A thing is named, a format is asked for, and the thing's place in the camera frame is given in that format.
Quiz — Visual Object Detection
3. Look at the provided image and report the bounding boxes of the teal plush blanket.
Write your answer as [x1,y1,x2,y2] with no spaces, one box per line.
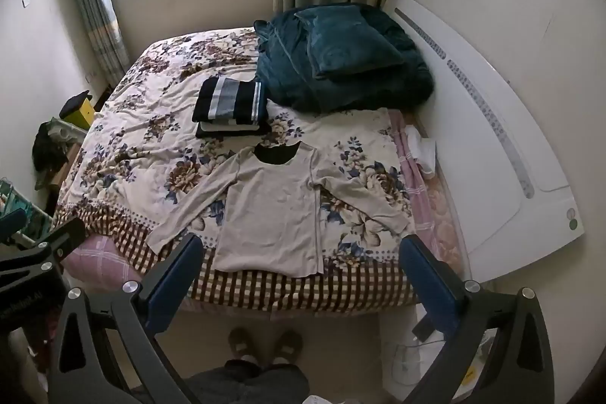
[253,3,435,115]

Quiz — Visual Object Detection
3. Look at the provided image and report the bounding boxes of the white plastic bag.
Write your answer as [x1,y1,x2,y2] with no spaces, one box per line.
[379,314,498,401]

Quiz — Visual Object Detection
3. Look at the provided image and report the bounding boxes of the white headboard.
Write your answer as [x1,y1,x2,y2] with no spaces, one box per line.
[381,0,585,282]

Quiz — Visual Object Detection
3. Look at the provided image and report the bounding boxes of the dark crumpled cloth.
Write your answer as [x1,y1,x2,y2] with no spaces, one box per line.
[32,122,72,186]

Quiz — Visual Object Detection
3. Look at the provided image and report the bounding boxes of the dark striped garment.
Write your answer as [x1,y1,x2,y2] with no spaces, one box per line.
[192,76,269,124]

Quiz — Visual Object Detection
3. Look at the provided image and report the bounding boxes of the floral bed sheet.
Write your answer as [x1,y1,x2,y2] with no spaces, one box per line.
[51,28,417,315]

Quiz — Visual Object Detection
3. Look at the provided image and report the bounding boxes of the white plastic rack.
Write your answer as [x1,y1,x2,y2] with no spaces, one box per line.
[47,119,90,145]

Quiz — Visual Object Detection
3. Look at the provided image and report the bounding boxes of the teal plush pillow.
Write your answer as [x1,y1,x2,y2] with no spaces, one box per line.
[294,5,406,80]

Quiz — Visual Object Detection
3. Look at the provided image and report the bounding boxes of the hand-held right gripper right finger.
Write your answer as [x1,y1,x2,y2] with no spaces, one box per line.
[399,236,556,404]

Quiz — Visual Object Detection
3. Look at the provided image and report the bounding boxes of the white crumpled cloth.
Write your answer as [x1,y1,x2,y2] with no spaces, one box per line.
[402,125,439,180]

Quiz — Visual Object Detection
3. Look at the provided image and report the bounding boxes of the beige long-sleeve shirt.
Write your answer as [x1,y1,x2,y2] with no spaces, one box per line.
[146,142,412,278]

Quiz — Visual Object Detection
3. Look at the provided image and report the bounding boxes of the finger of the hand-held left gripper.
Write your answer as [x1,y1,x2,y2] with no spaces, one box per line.
[0,217,87,291]
[0,209,28,244]

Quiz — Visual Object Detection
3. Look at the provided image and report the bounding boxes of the green plastic basket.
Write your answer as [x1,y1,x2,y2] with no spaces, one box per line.
[0,177,54,246]

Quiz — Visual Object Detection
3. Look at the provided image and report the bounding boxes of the brown slipper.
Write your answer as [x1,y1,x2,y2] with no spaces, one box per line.
[228,327,259,362]
[275,329,304,364]

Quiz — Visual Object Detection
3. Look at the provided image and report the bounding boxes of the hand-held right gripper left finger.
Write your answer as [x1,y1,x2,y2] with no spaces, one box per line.
[47,234,205,404]

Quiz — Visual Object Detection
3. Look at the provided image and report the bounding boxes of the folded white and dark garment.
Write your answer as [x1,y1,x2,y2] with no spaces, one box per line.
[195,119,269,140]

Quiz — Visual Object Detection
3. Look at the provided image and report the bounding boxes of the yellow stool with dark seat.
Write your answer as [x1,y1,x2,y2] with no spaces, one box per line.
[59,90,98,131]

